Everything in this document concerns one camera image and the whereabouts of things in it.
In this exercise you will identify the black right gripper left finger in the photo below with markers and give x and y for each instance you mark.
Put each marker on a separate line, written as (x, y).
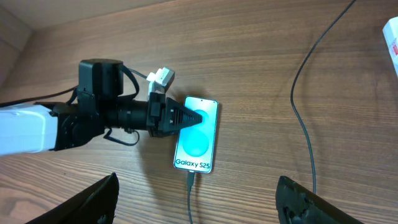
(96, 204)

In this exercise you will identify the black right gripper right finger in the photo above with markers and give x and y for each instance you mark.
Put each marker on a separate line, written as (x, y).
(297, 205)

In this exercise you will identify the white power strip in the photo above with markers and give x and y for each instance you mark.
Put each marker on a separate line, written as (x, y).
(390, 31)

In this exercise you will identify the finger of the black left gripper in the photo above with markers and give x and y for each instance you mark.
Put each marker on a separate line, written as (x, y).
(177, 117)

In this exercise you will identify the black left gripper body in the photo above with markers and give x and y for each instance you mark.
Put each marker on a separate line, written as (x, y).
(155, 120)

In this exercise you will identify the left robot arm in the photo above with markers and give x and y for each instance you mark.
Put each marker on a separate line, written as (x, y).
(97, 106)

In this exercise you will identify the blue Galaxy smartphone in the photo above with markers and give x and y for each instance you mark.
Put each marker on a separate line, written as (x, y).
(195, 147)

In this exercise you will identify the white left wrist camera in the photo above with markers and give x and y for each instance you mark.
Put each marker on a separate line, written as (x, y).
(161, 80)

